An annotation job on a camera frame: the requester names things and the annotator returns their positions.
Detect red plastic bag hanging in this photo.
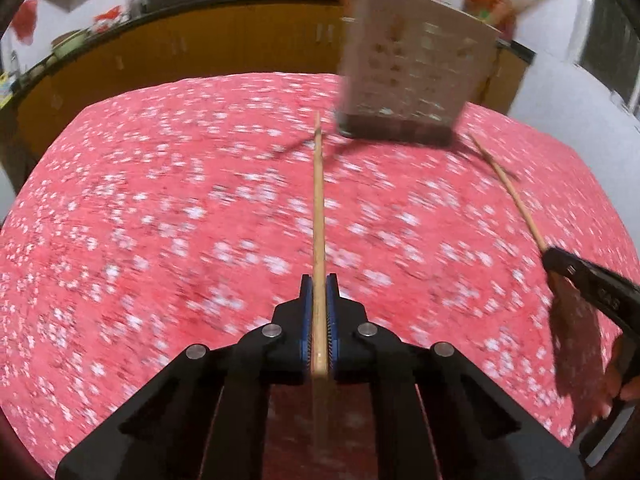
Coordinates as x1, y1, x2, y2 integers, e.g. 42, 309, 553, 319
11, 0, 38, 46

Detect beige perforated utensil holder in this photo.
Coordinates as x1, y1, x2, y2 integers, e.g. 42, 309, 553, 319
336, 0, 499, 146

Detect red and white plastic bag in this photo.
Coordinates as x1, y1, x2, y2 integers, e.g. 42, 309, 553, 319
91, 6, 126, 34

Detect right barred window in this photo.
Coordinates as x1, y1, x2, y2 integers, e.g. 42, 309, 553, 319
579, 0, 639, 115

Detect green basin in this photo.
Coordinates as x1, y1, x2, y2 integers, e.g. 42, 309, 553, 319
51, 29, 90, 58

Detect black countertop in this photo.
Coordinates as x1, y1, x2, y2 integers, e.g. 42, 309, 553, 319
0, 0, 536, 111

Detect red bags and containers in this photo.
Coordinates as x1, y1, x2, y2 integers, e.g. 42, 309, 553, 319
463, 0, 516, 41

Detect lower wooden kitchen cabinets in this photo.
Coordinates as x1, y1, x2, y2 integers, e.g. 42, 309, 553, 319
9, 0, 534, 158

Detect right hand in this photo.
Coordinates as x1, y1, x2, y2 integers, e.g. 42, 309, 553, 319
604, 334, 640, 403

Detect red floral tablecloth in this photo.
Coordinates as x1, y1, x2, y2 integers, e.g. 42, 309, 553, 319
1, 74, 639, 472

